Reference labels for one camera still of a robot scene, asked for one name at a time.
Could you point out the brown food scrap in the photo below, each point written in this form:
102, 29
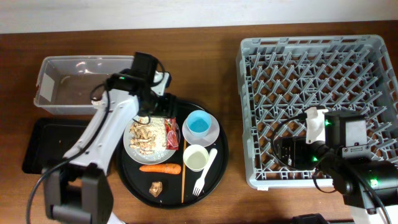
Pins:
156, 188

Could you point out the pink saucer bowl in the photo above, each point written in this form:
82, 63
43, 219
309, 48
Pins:
208, 140

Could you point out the black round tray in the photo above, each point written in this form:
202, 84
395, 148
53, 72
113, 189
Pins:
139, 183

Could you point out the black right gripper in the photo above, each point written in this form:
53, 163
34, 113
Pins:
298, 144

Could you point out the clear plastic bin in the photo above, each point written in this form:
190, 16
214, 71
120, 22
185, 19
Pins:
64, 82

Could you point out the white plastic fork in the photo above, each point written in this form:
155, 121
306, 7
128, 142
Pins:
199, 184

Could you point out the wooden chopstick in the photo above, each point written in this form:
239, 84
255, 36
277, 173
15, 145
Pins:
183, 174

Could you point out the cream cup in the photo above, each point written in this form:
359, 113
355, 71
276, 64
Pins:
195, 157

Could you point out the red snack wrapper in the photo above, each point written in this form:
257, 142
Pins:
172, 139

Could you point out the black rectangular bin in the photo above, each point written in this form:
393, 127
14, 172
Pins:
51, 138

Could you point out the grey plate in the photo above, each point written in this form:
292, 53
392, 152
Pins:
151, 159

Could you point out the blue cup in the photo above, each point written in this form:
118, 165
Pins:
199, 123

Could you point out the orange carrot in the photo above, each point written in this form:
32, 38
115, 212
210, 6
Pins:
173, 169

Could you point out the pile of white rice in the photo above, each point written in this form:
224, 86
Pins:
156, 134

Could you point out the grey dishwasher rack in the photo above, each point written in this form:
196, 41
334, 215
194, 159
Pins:
279, 77

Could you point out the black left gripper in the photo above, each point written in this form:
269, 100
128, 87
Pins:
168, 109

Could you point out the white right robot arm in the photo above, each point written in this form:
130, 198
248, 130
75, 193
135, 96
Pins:
335, 143

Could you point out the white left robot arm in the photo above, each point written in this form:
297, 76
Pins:
76, 190

